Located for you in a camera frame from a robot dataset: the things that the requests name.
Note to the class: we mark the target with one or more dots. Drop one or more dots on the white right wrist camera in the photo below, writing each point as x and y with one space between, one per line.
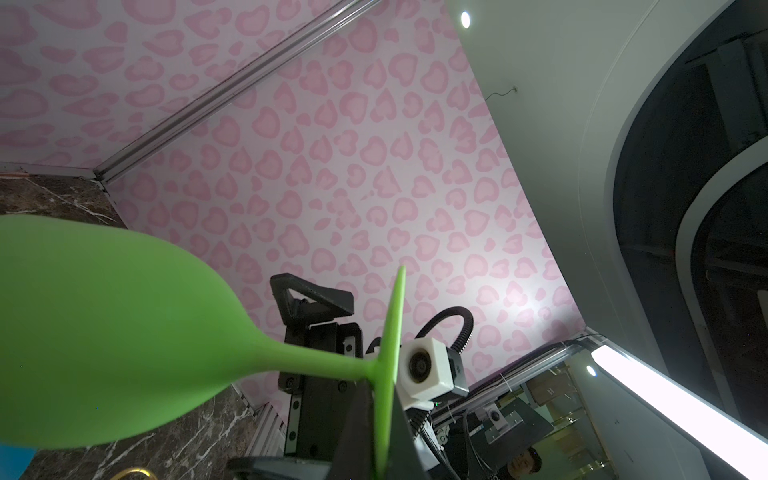
429 372

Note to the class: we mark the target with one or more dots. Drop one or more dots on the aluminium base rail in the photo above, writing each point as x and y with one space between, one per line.
269 436

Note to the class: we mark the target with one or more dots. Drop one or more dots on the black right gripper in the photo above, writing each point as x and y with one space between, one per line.
318 407

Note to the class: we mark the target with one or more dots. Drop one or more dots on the blue wine glass rear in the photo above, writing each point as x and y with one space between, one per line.
14 461

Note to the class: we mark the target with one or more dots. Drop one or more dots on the right aluminium frame post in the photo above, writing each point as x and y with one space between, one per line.
327 24

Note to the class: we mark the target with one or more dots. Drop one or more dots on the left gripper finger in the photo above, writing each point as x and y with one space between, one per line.
354 455

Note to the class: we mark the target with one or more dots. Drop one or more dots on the gold wire wine glass rack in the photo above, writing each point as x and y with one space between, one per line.
140 472

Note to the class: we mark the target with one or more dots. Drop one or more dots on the green wine glass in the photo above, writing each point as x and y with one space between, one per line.
108 333

